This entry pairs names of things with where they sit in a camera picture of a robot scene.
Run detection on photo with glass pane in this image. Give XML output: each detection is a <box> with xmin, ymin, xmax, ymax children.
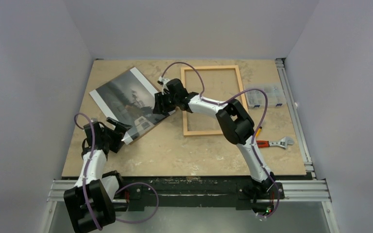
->
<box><xmin>89</xmin><ymin>67</ymin><xmax>175</xmax><ymax>145</ymax></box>

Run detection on wooden picture frame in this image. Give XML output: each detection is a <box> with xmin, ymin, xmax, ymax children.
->
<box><xmin>181</xmin><ymin>65</ymin><xmax>244</xmax><ymax>137</ymax></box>

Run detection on yellow handled screwdriver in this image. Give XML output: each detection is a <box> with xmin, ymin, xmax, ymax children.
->
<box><xmin>255</xmin><ymin>126</ymin><xmax>263</xmax><ymax>137</ymax></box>

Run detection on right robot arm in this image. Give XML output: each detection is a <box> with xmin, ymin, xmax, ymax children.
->
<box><xmin>153</xmin><ymin>77</ymin><xmax>282</xmax><ymax>198</ymax></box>

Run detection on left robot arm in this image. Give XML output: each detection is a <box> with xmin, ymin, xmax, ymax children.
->
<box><xmin>63</xmin><ymin>117</ymin><xmax>132</xmax><ymax>233</ymax></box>

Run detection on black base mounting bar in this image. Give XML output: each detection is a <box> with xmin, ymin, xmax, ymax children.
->
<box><xmin>112</xmin><ymin>176</ymin><xmax>285</xmax><ymax>213</ymax></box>

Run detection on clear plastic screw box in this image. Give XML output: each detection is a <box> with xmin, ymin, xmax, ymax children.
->
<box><xmin>244</xmin><ymin>83</ymin><xmax>287</xmax><ymax>108</ymax></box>

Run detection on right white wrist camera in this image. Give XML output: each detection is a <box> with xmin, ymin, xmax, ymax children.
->
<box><xmin>157</xmin><ymin>77</ymin><xmax>170</xmax><ymax>95</ymax></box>

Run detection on red handled adjustable wrench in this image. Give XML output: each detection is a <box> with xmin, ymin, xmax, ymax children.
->
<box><xmin>256</xmin><ymin>136</ymin><xmax>294</xmax><ymax>150</ymax></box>

